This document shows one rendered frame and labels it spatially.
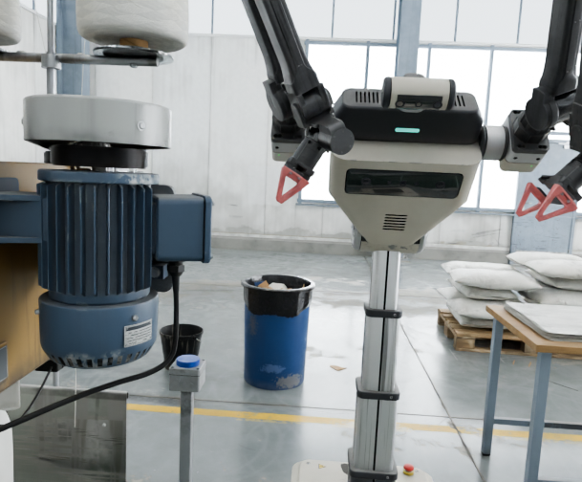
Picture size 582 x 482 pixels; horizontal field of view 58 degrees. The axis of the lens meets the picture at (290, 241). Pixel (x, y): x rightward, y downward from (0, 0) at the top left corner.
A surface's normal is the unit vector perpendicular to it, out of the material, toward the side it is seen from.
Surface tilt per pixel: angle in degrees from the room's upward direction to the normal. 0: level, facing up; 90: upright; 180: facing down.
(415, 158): 40
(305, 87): 101
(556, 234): 90
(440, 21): 90
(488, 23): 90
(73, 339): 91
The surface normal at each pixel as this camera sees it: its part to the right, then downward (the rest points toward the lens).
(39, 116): -0.47, 0.09
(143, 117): 0.81, 0.13
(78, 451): -0.06, 0.12
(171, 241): 0.36, 0.14
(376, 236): -0.07, 0.73
